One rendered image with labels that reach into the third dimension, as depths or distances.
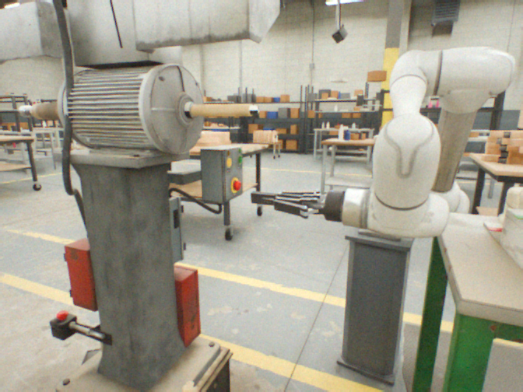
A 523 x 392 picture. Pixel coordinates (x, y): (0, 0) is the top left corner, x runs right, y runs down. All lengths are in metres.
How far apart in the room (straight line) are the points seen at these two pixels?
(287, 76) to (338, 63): 1.83
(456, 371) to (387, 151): 0.43
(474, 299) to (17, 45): 1.31
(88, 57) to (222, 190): 0.58
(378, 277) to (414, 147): 1.06
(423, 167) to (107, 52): 0.87
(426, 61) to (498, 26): 11.11
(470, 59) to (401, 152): 0.61
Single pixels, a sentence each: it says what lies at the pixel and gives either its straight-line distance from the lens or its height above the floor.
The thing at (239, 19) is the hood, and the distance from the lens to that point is 0.74.
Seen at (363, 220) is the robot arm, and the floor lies 1.01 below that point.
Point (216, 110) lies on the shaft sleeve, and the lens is 0.91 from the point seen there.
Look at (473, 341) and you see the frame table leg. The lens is 0.73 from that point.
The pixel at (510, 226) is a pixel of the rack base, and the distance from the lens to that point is 0.93.
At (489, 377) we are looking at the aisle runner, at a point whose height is 0.00.
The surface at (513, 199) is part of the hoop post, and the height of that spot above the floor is 1.02.
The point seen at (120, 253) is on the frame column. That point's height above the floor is 0.80.
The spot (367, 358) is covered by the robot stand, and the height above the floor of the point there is 0.09.
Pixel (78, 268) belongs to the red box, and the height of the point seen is 0.71.
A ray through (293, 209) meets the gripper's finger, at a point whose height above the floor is 1.02.
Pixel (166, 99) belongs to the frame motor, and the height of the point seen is 1.28.
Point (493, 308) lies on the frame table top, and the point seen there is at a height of 0.92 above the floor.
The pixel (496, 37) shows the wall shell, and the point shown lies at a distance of 12.18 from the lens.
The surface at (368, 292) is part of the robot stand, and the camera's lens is 1.63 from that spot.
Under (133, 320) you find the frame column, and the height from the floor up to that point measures 0.57.
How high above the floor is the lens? 1.23
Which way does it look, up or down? 14 degrees down
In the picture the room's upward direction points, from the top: straight up
